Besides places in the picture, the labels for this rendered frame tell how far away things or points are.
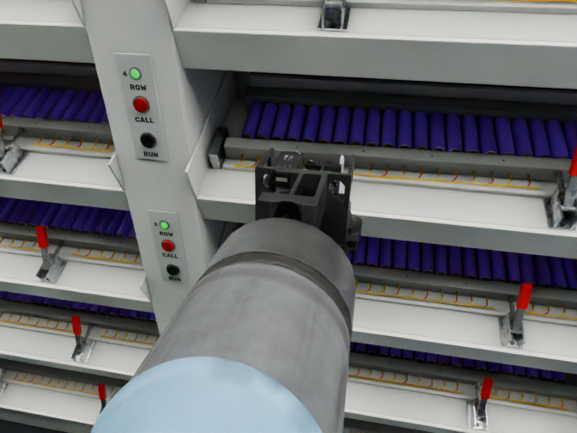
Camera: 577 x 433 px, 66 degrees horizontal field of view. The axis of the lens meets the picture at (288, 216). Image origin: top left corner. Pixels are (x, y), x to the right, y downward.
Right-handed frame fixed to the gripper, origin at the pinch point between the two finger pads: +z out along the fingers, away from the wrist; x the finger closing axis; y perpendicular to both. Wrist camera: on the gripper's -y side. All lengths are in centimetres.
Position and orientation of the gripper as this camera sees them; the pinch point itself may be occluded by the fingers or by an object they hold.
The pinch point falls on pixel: (319, 193)
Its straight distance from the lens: 47.1
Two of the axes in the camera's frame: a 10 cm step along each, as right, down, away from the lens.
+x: -9.8, -1.0, 1.5
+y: 0.3, -9.1, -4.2
